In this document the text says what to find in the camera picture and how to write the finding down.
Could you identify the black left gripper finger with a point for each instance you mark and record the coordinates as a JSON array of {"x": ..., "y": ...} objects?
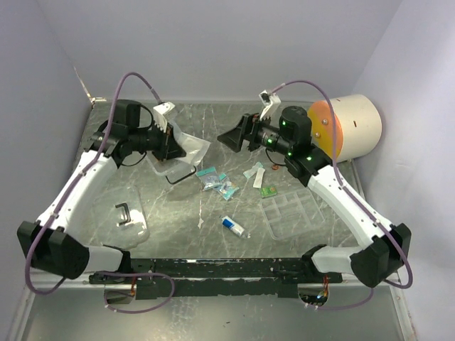
[
  {"x": 170, "y": 156},
  {"x": 173, "y": 145}
]

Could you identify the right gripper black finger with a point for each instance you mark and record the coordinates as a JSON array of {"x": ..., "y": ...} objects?
[
  {"x": 234, "y": 143},
  {"x": 234, "y": 135}
]

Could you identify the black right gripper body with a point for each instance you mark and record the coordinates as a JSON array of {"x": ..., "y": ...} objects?
[{"x": 263, "y": 133}]

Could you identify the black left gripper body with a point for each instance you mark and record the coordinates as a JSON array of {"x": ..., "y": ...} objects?
[{"x": 152, "y": 140}]

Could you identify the clear plastic medicine box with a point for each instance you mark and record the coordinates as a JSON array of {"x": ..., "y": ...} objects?
[{"x": 173, "y": 170}]

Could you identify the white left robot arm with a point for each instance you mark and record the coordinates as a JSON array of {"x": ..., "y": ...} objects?
[{"x": 50, "y": 243}]

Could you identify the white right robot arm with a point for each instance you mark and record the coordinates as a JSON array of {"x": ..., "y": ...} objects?
[{"x": 382, "y": 247}]

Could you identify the green white medicine box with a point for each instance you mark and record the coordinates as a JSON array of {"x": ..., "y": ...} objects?
[{"x": 268, "y": 192}]

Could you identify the white teal swab packet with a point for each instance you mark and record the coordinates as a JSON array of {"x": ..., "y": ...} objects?
[{"x": 256, "y": 171}]

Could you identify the teal cartoon plaster packet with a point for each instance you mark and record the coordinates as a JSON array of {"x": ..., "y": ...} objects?
[{"x": 227, "y": 189}]

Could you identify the clear compartment tray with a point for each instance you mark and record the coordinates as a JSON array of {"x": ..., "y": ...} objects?
[{"x": 291, "y": 214}]

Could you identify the cream cylinder orange face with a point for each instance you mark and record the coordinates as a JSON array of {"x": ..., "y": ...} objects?
[{"x": 355, "y": 130}]

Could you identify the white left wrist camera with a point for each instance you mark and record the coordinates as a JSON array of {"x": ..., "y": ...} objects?
[{"x": 161, "y": 113}]

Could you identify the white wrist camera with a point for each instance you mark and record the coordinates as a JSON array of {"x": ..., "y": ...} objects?
[
  {"x": 161, "y": 113},
  {"x": 271, "y": 102}
]

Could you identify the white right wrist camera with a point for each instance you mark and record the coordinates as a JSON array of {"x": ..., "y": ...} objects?
[{"x": 271, "y": 102}]

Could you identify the clear box lid black handle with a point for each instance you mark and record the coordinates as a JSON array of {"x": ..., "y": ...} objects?
[{"x": 116, "y": 218}]

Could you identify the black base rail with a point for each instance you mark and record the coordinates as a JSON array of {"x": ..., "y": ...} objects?
[{"x": 219, "y": 277}]

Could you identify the aluminium frame rail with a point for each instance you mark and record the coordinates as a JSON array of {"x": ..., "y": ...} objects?
[{"x": 35, "y": 273}]

